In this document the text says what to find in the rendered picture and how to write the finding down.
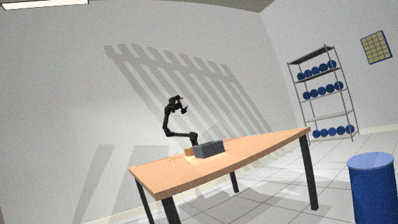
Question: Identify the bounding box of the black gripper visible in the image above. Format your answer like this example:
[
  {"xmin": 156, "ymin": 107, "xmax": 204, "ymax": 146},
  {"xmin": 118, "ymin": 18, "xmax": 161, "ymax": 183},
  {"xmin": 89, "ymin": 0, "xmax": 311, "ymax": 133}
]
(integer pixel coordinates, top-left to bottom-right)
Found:
[{"xmin": 174, "ymin": 95, "xmax": 188, "ymax": 114}]

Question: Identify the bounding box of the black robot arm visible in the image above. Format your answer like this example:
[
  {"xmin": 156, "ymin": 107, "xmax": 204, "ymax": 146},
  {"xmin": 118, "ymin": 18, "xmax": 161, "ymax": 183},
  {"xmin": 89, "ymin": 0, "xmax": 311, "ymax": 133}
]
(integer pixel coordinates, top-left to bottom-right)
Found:
[{"xmin": 163, "ymin": 97, "xmax": 198, "ymax": 146}]

